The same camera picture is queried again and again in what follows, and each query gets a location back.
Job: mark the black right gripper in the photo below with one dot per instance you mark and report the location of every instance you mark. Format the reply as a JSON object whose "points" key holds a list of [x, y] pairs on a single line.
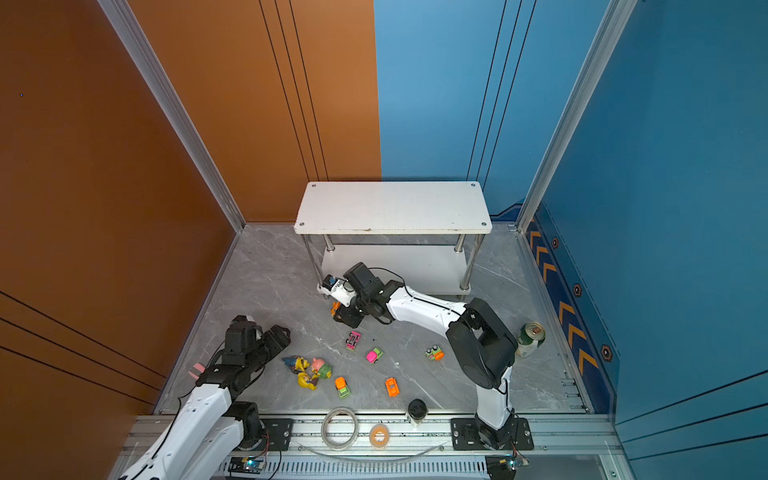
{"points": [[346, 318]]}

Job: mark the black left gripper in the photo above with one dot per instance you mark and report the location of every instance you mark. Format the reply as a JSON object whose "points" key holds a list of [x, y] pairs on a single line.
{"points": [[268, 338]]}

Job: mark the pink green monster figure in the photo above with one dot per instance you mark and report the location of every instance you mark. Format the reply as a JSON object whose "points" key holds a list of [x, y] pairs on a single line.
{"points": [[321, 369]]}

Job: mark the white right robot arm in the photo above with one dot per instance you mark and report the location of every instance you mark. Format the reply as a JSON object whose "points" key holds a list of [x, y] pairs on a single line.
{"points": [[482, 344]]}

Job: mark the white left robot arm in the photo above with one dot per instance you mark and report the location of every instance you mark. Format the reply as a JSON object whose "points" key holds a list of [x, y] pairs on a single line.
{"points": [[211, 421]]}

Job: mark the white two-tier metal shelf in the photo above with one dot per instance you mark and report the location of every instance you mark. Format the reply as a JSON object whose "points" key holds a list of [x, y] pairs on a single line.
{"points": [[429, 233]]}

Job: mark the pink black toy car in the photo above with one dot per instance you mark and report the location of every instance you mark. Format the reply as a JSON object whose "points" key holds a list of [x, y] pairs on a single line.
{"points": [[353, 340]]}

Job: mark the blue yellow duck figure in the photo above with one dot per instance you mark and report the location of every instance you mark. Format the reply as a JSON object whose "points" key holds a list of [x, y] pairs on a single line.
{"points": [[296, 364]]}

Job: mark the pink green toy car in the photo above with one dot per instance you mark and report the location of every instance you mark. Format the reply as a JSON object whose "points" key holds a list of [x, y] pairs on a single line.
{"points": [[374, 355]]}

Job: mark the yellow banana figure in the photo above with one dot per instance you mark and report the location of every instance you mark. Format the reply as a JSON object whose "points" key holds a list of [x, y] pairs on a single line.
{"points": [[308, 381]]}

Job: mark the green orange toy car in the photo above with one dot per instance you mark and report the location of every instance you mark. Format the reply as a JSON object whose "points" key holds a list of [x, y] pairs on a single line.
{"points": [[435, 353]]}

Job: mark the orange green toy truck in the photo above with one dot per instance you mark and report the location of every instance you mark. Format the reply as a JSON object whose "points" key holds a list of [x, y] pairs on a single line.
{"points": [[342, 387]]}

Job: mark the green circuit board left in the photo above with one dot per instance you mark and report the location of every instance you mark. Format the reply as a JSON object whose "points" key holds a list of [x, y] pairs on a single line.
{"points": [[246, 465]]}

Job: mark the green circuit board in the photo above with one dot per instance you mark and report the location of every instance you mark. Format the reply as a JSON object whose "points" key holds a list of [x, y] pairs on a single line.
{"points": [[505, 467], [246, 465]]}

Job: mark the black lidded paper cup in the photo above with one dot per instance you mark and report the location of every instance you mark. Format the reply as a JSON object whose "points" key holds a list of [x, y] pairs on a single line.
{"points": [[416, 412]]}

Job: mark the clear tape roll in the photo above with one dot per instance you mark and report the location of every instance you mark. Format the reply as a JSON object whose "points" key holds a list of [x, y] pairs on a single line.
{"points": [[340, 429]]}

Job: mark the tan tape roll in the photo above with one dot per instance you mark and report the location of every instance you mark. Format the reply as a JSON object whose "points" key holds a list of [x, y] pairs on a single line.
{"points": [[379, 436]]}

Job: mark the green beverage can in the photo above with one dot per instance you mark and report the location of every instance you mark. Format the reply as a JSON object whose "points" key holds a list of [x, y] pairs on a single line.
{"points": [[530, 337]]}

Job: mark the green circuit board right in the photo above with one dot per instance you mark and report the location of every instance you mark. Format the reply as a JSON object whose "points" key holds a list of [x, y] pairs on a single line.
{"points": [[505, 467]]}

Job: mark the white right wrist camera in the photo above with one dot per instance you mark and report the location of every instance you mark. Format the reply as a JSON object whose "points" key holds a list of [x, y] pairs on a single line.
{"points": [[337, 288]]}

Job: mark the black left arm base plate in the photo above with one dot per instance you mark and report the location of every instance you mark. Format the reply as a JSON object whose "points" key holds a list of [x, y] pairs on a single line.
{"points": [[272, 435]]}

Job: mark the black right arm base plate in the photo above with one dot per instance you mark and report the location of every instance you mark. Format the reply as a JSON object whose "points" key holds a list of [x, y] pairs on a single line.
{"points": [[473, 434]]}

